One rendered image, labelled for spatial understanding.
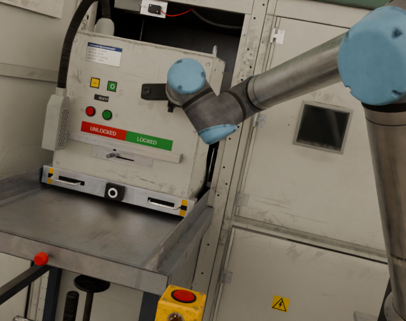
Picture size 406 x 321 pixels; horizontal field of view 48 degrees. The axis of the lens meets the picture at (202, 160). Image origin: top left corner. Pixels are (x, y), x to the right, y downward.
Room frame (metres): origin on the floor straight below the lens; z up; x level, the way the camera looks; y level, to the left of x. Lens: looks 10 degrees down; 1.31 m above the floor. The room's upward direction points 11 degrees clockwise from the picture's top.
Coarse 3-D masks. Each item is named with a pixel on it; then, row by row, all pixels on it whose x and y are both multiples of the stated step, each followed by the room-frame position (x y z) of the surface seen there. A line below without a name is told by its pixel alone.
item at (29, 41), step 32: (0, 0) 1.48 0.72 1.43; (32, 0) 1.59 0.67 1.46; (64, 0) 1.74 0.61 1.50; (0, 32) 1.53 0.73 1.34; (32, 32) 1.63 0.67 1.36; (64, 32) 1.76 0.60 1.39; (0, 64) 1.52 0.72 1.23; (32, 64) 1.65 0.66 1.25; (0, 96) 1.55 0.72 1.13; (32, 96) 1.66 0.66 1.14; (0, 128) 1.56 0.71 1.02; (32, 128) 1.68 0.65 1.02; (0, 160) 1.58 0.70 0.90; (32, 160) 1.70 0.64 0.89
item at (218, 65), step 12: (108, 36) 1.51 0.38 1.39; (180, 48) 1.47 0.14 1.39; (216, 60) 1.48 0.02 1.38; (216, 72) 1.52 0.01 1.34; (216, 84) 1.57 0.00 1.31; (204, 144) 1.56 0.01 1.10; (204, 156) 1.61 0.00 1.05; (204, 168) 1.67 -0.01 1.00; (192, 180) 1.47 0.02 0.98; (204, 180) 1.73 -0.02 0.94; (192, 192) 1.52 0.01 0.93
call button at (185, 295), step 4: (176, 292) 0.82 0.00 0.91; (180, 292) 0.82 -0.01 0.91; (184, 292) 0.83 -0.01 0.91; (188, 292) 0.83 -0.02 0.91; (176, 296) 0.81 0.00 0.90; (180, 296) 0.81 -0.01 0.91; (184, 296) 0.81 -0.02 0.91; (188, 296) 0.81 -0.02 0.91; (192, 296) 0.82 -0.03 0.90; (184, 300) 0.80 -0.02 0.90; (188, 300) 0.80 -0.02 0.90
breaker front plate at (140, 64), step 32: (96, 64) 1.52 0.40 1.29; (128, 64) 1.50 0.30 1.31; (160, 64) 1.48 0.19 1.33; (128, 96) 1.50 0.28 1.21; (128, 128) 1.49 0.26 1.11; (160, 128) 1.48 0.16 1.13; (192, 128) 1.46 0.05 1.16; (64, 160) 1.53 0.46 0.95; (96, 160) 1.51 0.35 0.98; (128, 160) 1.49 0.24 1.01; (160, 160) 1.47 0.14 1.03; (192, 160) 1.46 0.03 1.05
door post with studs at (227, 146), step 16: (256, 0) 1.69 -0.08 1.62; (256, 16) 1.69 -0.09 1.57; (256, 32) 1.69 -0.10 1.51; (240, 48) 1.70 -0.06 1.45; (256, 48) 1.69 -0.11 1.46; (240, 64) 1.70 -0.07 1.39; (240, 80) 1.69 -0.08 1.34; (240, 128) 1.69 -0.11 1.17; (224, 144) 1.70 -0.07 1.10; (224, 160) 1.69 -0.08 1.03; (224, 176) 1.69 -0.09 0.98; (224, 192) 1.69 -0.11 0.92; (208, 240) 1.69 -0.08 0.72; (208, 256) 1.69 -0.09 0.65; (208, 272) 1.69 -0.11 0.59
